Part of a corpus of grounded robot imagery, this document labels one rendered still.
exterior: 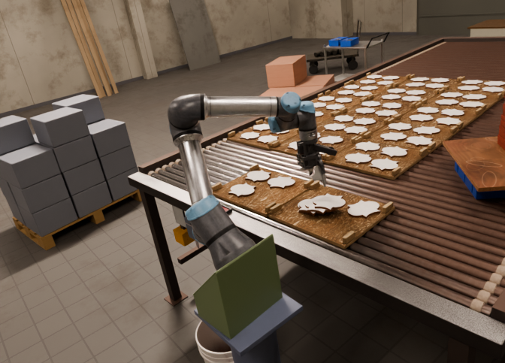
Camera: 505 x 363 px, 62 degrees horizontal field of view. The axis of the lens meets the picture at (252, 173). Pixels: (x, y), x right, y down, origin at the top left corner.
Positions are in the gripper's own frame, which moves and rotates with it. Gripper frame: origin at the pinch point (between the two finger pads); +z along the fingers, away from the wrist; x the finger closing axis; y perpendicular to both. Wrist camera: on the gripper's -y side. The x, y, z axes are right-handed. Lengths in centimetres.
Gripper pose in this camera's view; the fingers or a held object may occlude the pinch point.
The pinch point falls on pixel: (319, 181)
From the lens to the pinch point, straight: 185.4
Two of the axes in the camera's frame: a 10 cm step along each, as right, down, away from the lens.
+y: -9.4, 2.6, -2.2
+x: 3.0, 3.2, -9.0
